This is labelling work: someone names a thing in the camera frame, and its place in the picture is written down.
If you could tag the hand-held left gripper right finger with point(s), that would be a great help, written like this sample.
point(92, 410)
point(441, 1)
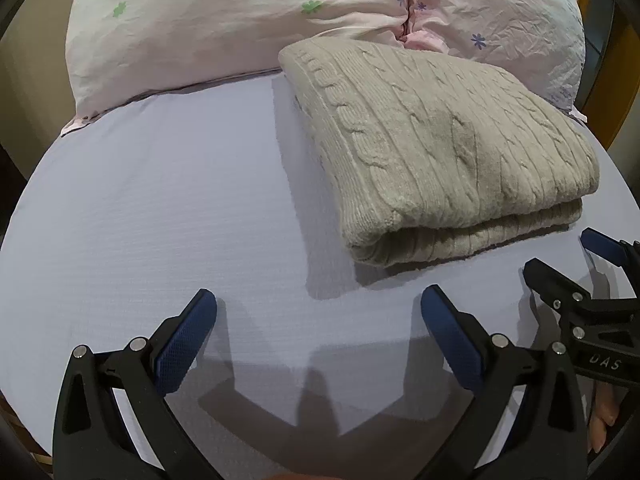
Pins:
point(450, 330)

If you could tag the wooden bed frame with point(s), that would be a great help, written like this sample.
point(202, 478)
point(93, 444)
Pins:
point(607, 60)

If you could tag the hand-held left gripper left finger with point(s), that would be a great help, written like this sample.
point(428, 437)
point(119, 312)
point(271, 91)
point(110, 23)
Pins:
point(184, 341)

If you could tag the floral pillow with tree print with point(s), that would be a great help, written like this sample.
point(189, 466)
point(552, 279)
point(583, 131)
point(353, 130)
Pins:
point(225, 20)

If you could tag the person's right hand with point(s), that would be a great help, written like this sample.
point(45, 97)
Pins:
point(605, 410)

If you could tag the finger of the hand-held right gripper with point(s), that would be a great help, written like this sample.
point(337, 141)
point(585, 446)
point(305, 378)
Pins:
point(550, 280)
point(602, 247)

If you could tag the lavender bed sheet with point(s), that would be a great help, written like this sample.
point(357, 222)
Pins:
point(160, 200)

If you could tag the pink floral pillow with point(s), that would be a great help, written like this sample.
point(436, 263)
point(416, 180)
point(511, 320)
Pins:
point(505, 15)

